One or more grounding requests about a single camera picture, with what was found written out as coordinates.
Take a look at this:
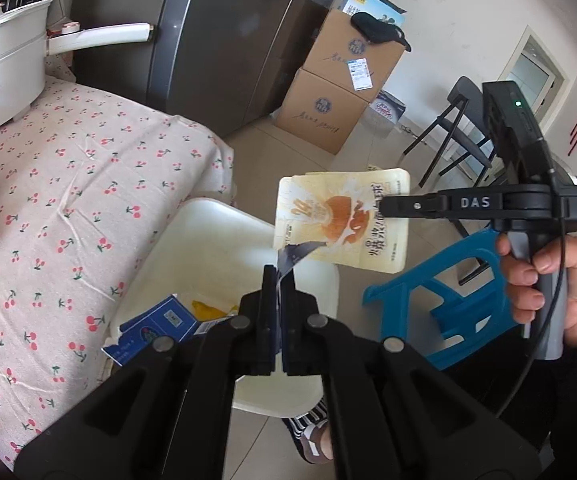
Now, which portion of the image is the blue white carton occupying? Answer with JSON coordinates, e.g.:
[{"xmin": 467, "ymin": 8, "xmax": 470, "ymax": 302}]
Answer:
[{"xmin": 102, "ymin": 294, "xmax": 205, "ymax": 368}]

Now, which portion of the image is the cream snack packet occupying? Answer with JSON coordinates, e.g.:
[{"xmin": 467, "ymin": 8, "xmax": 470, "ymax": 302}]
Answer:
[{"xmin": 274, "ymin": 169, "xmax": 411, "ymax": 275}]

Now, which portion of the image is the black cloth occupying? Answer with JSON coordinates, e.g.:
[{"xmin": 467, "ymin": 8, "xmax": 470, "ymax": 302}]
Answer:
[{"xmin": 351, "ymin": 11, "xmax": 413, "ymax": 52}]

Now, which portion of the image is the person's foot in striped sandal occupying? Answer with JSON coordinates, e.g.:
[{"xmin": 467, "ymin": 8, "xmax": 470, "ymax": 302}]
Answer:
[{"xmin": 283, "ymin": 395, "xmax": 335, "ymax": 466}]

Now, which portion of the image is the person's dark clothing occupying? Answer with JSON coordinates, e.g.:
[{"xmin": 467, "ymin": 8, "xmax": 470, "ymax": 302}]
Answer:
[{"xmin": 438, "ymin": 345, "xmax": 577, "ymax": 480}]

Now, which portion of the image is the blue plastic stool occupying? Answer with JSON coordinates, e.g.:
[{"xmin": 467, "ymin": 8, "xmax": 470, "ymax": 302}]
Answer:
[{"xmin": 362, "ymin": 227, "xmax": 529, "ymax": 372}]

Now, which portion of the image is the white door with glass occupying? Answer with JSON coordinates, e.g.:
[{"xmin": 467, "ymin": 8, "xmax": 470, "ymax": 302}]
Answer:
[{"xmin": 498, "ymin": 25, "xmax": 566, "ymax": 111}]

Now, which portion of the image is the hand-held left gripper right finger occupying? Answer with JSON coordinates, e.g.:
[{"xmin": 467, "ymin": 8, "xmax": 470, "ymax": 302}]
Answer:
[{"xmin": 281, "ymin": 279, "xmax": 542, "ymax": 480}]

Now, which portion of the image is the yellow wrapper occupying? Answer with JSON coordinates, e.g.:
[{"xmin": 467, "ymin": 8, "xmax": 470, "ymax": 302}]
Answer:
[{"xmin": 191, "ymin": 300, "xmax": 239, "ymax": 333}]

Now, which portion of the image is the cherry print tablecloth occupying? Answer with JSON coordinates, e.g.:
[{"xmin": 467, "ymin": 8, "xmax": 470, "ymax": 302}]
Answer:
[{"xmin": 0, "ymin": 55, "xmax": 236, "ymax": 461}]

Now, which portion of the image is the blue white printed box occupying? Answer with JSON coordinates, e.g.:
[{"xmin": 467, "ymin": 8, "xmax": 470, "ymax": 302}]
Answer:
[{"xmin": 338, "ymin": 0, "xmax": 408, "ymax": 28}]

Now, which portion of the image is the black chair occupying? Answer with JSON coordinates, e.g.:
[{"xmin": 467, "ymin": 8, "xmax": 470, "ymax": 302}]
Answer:
[{"xmin": 403, "ymin": 76, "xmax": 499, "ymax": 191}]

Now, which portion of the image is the white plastic trash bin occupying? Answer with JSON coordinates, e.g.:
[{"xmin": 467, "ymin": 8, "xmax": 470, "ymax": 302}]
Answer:
[{"xmin": 103, "ymin": 195, "xmax": 341, "ymax": 418}]

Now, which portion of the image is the grey refrigerator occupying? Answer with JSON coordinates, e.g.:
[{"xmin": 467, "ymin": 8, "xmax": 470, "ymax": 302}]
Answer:
[{"xmin": 71, "ymin": 0, "xmax": 364, "ymax": 138}]

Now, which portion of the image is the white electric cooking pot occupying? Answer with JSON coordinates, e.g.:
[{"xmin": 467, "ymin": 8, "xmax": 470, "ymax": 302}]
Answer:
[{"xmin": 0, "ymin": 0, "xmax": 150, "ymax": 141}]

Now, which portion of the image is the brown cardboard box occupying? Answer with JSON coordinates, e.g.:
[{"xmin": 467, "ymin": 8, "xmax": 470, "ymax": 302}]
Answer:
[
  {"xmin": 273, "ymin": 67, "xmax": 371, "ymax": 156},
  {"xmin": 302, "ymin": 7, "xmax": 404, "ymax": 106}
]

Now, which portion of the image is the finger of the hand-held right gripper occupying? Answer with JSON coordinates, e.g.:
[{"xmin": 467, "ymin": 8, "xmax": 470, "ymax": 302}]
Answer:
[{"xmin": 379, "ymin": 186, "xmax": 509, "ymax": 222}]

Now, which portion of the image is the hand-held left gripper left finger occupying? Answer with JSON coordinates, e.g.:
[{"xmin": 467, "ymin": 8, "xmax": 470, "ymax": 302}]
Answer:
[{"xmin": 13, "ymin": 264, "xmax": 289, "ymax": 480}]

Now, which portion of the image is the torn blue foil wrapper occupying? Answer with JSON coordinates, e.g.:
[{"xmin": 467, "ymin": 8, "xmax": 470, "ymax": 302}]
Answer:
[{"xmin": 274, "ymin": 240, "xmax": 327, "ymax": 293}]

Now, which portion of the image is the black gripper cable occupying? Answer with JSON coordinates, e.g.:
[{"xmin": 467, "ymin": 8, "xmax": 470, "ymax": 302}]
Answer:
[{"xmin": 493, "ymin": 167, "xmax": 569, "ymax": 421}]

